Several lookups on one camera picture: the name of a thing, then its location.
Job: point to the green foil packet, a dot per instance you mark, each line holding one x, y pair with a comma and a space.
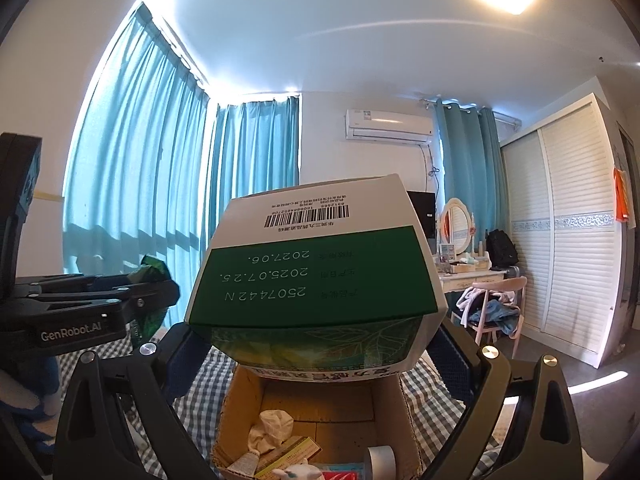
152, 270

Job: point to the black wall television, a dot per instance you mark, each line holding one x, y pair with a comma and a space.
422, 212

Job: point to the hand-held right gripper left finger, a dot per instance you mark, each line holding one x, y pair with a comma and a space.
187, 360

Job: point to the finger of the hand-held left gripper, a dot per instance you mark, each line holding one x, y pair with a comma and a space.
150, 297
75, 284

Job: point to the white slatted wardrobe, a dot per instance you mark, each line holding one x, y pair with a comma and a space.
560, 260

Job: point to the pile of clothes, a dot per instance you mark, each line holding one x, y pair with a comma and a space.
490, 310

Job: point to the person's left forearm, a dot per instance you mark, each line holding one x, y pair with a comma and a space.
20, 400

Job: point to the white air conditioner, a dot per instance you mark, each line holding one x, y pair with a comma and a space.
387, 125

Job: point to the wooden chair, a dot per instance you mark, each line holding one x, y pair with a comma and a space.
515, 285

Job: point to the yellow printed packet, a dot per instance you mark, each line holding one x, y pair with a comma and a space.
290, 452

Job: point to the green and white medicine box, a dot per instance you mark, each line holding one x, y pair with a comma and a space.
310, 280

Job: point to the oval white mirror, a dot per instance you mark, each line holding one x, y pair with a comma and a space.
456, 227

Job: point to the wide teal curtain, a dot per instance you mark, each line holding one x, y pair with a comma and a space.
130, 160

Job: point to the grey tape roll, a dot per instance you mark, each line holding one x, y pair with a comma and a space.
380, 462

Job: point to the narrow teal curtain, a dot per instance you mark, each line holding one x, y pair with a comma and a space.
467, 160

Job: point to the red and white packet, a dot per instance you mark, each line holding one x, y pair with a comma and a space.
342, 475

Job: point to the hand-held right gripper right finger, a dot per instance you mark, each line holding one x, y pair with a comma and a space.
452, 365

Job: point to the white figurine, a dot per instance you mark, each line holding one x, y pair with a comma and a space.
297, 472

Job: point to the teal corner curtain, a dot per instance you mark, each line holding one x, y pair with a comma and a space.
255, 150

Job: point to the cardboard box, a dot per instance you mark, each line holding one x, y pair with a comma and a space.
320, 405

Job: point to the crumpled beige tissue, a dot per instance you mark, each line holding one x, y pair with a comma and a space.
270, 430

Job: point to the black backpack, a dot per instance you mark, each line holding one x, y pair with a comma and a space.
501, 247

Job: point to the orange hanging cloth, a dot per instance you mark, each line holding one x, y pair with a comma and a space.
622, 195

